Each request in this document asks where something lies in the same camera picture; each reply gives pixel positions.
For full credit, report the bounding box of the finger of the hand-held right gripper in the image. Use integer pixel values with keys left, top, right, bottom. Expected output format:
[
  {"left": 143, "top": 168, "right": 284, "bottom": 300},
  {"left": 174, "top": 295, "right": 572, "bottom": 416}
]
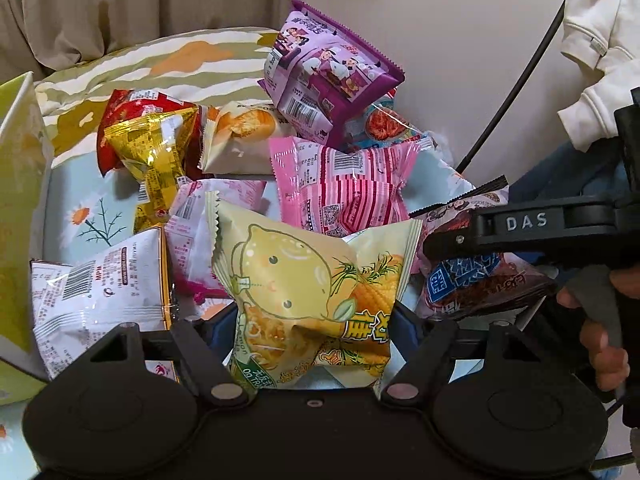
[{"left": 421, "top": 212, "right": 482, "bottom": 263}]

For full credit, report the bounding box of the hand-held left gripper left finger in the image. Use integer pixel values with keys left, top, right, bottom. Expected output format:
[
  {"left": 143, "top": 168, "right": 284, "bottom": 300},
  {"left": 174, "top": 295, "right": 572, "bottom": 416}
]
[{"left": 75, "top": 305, "right": 251, "bottom": 408}]

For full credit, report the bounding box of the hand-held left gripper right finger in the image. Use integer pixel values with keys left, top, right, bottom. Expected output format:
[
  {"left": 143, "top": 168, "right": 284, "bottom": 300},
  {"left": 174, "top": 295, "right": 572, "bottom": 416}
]
[{"left": 372, "top": 305, "right": 548, "bottom": 406}]

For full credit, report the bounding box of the dark brown snack packet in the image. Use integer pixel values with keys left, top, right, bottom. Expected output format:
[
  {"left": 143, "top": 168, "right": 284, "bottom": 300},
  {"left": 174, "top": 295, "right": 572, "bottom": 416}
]
[{"left": 410, "top": 176, "right": 558, "bottom": 321}]

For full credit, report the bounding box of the yellow lemon snack packet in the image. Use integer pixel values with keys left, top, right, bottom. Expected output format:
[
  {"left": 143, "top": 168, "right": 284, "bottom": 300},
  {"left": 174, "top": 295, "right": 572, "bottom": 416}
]
[{"left": 206, "top": 191, "right": 423, "bottom": 391}]

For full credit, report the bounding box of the pink striped snack packet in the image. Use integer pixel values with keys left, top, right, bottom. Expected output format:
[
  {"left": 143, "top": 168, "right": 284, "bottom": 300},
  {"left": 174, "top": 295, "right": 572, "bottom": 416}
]
[{"left": 268, "top": 136, "right": 421, "bottom": 238}]

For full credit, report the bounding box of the blue kimchi snack packet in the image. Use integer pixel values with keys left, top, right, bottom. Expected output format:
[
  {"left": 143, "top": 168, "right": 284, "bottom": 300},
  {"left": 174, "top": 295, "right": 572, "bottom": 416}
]
[{"left": 345, "top": 90, "right": 436, "bottom": 153}]

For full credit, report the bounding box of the gold snack packet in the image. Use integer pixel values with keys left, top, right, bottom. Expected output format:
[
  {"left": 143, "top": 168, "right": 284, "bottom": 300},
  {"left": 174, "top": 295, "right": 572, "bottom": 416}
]
[{"left": 104, "top": 107, "right": 198, "bottom": 233}]

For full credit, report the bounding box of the yellow-green cardboard box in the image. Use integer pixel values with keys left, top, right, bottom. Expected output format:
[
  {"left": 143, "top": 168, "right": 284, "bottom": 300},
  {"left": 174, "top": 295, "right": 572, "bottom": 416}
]
[{"left": 0, "top": 71, "right": 56, "bottom": 406}]

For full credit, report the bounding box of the person's right hand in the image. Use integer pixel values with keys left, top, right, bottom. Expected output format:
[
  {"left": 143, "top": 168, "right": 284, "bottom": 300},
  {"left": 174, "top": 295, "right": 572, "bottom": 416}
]
[{"left": 556, "top": 267, "right": 640, "bottom": 393}]

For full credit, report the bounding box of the dark blue cloth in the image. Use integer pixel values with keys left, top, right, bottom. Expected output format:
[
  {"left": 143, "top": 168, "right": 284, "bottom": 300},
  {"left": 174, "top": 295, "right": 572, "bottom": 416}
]
[{"left": 505, "top": 137, "right": 631, "bottom": 211}]

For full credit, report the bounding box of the pale pink snack packet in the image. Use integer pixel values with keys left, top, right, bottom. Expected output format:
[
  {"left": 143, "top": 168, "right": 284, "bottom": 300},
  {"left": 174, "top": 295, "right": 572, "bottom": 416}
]
[{"left": 165, "top": 177, "right": 268, "bottom": 306}]

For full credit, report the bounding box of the white barcode snack packet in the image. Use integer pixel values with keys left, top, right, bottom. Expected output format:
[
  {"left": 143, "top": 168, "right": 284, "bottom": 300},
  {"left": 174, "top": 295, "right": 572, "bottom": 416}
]
[{"left": 30, "top": 227, "right": 173, "bottom": 381}]

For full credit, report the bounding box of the light blue daisy bedsheet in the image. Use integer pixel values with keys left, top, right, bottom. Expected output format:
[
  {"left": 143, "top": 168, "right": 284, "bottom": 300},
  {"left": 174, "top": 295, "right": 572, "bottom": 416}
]
[{"left": 0, "top": 135, "right": 478, "bottom": 480}]

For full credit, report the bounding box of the white jacket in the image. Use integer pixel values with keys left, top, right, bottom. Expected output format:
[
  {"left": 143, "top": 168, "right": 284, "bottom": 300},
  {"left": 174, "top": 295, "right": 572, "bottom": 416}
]
[{"left": 557, "top": 0, "right": 640, "bottom": 153}]

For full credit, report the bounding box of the cream bread packet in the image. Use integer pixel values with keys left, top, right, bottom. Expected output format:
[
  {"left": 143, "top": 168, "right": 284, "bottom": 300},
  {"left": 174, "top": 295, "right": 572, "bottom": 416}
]
[{"left": 197, "top": 101, "right": 298, "bottom": 177}]

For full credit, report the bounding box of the purple snack packet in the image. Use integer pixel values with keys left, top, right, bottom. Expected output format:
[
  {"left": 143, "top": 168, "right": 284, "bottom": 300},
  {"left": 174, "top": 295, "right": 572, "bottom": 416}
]
[{"left": 263, "top": 0, "right": 406, "bottom": 153}]

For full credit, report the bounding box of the red snack packet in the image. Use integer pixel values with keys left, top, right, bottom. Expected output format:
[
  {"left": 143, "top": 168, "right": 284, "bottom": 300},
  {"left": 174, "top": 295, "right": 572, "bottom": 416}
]
[{"left": 96, "top": 89, "right": 206, "bottom": 177}]

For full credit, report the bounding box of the green striped floral quilt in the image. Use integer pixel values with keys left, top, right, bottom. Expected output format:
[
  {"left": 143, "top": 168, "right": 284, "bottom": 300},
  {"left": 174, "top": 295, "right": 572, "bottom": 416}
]
[{"left": 32, "top": 27, "right": 296, "bottom": 158}]

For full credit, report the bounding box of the beige curtain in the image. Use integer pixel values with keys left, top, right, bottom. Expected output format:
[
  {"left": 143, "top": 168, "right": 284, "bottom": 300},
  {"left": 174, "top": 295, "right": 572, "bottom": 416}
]
[{"left": 0, "top": 0, "right": 361, "bottom": 86}]

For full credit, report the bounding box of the black cable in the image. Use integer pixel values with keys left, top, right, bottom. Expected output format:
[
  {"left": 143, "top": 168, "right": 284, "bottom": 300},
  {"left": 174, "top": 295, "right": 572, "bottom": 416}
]
[{"left": 452, "top": 0, "right": 608, "bottom": 175}]

